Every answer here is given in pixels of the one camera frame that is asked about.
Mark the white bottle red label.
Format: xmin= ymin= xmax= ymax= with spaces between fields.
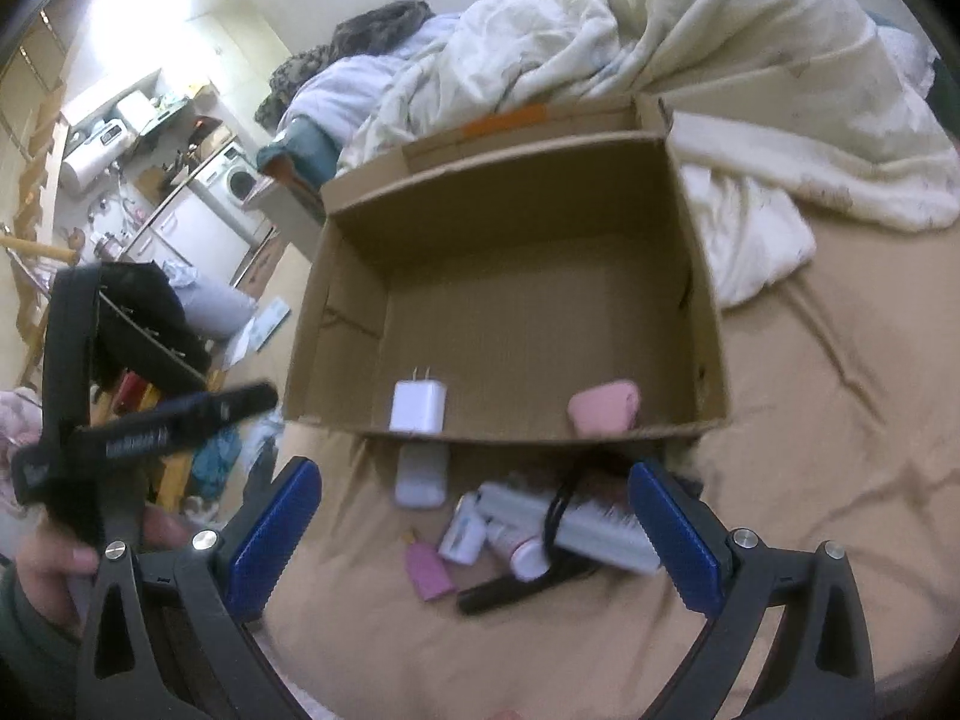
xmin=486 ymin=517 xmax=552 ymax=582

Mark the pink soft case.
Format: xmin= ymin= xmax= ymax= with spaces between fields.
xmin=566 ymin=381 xmax=641 ymax=436

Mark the white bear print comforter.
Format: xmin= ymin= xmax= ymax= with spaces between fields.
xmin=337 ymin=0 xmax=960 ymax=308

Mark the black garment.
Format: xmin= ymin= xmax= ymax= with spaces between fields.
xmin=97 ymin=262 xmax=215 ymax=391

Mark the lavender blanket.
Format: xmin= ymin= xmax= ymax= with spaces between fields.
xmin=277 ymin=15 xmax=466 ymax=136

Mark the white remote control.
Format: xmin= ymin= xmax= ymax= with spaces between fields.
xmin=476 ymin=481 xmax=665 ymax=577

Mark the grey stuffed bag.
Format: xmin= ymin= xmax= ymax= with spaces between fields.
xmin=161 ymin=270 xmax=256 ymax=338

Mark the white charger plug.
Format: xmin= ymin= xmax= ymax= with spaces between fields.
xmin=388 ymin=366 xmax=449 ymax=434

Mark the white earbuds case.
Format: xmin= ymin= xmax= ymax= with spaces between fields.
xmin=395 ymin=444 xmax=449 ymax=509

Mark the white washing machine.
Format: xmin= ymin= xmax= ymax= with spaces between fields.
xmin=191 ymin=142 xmax=275 ymax=241

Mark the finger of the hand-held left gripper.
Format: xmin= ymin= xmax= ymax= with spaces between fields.
xmin=172 ymin=384 xmax=278 ymax=440

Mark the cardboard box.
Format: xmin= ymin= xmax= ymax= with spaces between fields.
xmin=281 ymin=94 xmax=732 ymax=443

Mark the small white bottle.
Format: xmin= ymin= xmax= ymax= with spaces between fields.
xmin=437 ymin=491 xmax=487 ymax=565

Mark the white cabinet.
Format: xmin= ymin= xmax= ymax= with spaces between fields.
xmin=142 ymin=187 xmax=256 ymax=286

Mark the white countertop appliance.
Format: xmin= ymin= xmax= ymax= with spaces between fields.
xmin=112 ymin=90 xmax=155 ymax=136

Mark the pink lighter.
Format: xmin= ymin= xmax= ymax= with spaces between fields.
xmin=403 ymin=536 xmax=455 ymax=602

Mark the black cylindrical device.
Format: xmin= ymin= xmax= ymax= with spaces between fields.
xmin=456 ymin=562 xmax=593 ymax=616

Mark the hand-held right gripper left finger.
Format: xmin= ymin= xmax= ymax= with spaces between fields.
xmin=75 ymin=456 xmax=323 ymax=720

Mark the person's left hand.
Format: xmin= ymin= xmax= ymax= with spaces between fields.
xmin=11 ymin=511 xmax=192 ymax=635

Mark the person's left forearm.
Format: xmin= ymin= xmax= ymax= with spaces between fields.
xmin=0 ymin=562 xmax=80 ymax=720

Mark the white water heater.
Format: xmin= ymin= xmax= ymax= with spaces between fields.
xmin=60 ymin=139 xmax=125 ymax=196

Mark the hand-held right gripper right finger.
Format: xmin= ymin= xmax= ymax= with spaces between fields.
xmin=628 ymin=461 xmax=878 ymax=720

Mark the teal cloth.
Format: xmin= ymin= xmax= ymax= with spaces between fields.
xmin=191 ymin=427 xmax=242 ymax=496

